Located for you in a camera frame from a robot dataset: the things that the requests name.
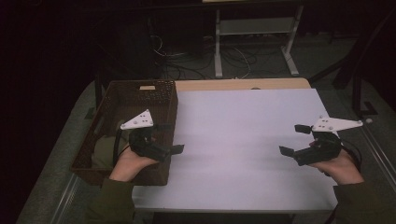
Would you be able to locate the metal rail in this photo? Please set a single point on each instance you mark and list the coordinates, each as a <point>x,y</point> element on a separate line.
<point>378,155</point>
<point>67,196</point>

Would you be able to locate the person's left hand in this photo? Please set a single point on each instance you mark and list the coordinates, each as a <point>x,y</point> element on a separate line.
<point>130,165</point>

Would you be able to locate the person's right hand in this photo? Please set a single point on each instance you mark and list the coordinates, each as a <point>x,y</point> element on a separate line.
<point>341,169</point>

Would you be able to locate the brown woven basket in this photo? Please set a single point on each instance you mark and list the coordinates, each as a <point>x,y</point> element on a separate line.
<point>130,99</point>

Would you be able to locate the black post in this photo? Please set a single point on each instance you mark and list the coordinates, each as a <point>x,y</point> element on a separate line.
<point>98,90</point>

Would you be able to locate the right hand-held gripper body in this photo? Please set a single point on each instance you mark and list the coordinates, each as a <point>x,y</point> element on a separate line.
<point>323,149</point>

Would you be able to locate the white metal desk frame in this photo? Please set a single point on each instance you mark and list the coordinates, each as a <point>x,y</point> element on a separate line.
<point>255,26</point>

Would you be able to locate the white board sheet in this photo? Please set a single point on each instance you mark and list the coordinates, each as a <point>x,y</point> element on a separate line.
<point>233,124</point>

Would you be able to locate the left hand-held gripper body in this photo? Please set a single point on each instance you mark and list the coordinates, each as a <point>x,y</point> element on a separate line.
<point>146,146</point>

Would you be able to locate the black metal stand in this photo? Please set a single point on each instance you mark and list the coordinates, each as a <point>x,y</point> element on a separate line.
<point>357,93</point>

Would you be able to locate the small white ball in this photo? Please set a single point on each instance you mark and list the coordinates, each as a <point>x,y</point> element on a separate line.
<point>368,120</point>

